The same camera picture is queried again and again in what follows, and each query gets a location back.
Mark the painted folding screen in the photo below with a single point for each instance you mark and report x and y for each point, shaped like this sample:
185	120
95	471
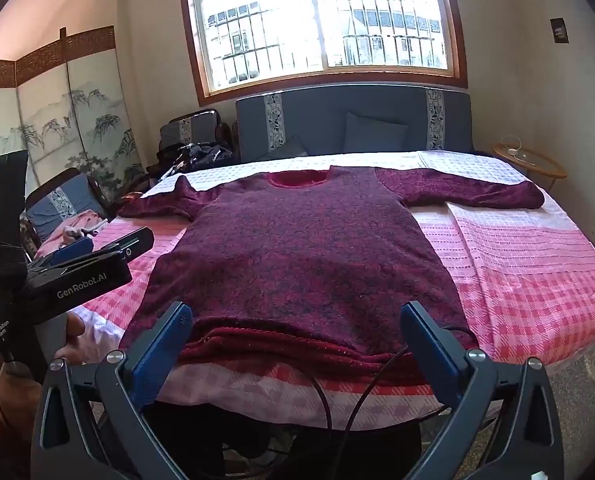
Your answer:
67	110

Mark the pink checked bed sheet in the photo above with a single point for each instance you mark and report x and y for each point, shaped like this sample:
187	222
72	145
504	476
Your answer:
517	280

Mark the wooden framed window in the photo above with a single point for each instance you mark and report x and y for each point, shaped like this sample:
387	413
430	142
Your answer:
322	20

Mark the dark red knit sweater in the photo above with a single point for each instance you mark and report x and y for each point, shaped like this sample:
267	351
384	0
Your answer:
302	250

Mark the person's left hand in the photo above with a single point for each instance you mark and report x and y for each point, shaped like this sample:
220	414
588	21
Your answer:
72	332

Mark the round wooden side table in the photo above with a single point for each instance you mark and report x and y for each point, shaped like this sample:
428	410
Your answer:
532	162

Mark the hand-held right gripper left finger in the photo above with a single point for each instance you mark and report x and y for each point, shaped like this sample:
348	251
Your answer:
160	355

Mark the large blue cushion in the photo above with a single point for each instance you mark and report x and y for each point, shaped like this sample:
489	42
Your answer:
375	132

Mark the wooden armchair with blue cushion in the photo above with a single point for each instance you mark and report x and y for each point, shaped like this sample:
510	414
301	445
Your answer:
187	127
62	205

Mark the dark wall switch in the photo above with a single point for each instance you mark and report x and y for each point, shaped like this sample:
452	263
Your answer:
560	30

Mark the shiny black bag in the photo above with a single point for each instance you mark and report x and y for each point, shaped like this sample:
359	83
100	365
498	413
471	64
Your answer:
202	157

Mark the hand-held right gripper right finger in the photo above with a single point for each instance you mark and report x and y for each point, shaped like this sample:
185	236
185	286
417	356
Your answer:
430	355

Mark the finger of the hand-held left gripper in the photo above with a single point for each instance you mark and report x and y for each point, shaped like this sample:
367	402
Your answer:
132	242
72	251

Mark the pink clothes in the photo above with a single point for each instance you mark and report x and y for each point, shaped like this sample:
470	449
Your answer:
80	225

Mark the small blue cushion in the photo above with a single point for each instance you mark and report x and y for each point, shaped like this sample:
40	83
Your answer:
290	149

